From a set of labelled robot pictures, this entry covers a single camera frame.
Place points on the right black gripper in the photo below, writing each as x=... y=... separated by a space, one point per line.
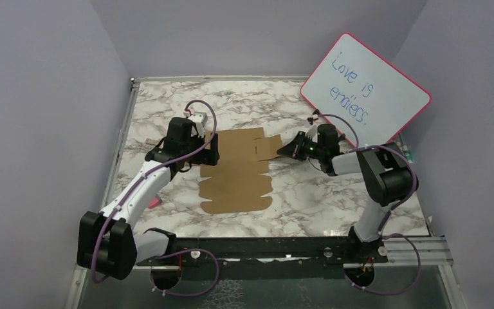
x=293 y=149

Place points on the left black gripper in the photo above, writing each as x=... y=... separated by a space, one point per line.
x=209 y=156

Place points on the brown cardboard box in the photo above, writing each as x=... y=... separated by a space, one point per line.
x=239 y=182

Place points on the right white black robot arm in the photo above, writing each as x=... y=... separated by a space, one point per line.
x=388 y=177

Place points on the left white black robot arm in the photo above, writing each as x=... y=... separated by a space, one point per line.
x=106 y=242

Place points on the pink marker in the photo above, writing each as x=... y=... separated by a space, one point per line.
x=154 y=202

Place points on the pink framed whiteboard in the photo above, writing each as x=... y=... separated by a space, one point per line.
x=362 y=94

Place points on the green capped marker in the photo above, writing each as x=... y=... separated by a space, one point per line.
x=407 y=154

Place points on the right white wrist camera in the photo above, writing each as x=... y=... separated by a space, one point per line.
x=312 y=131

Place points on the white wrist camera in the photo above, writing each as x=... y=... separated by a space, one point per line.
x=199 y=118
x=312 y=131

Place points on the aluminium table frame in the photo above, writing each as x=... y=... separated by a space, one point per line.
x=284 y=256

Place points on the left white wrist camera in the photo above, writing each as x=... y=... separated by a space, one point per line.
x=199 y=118

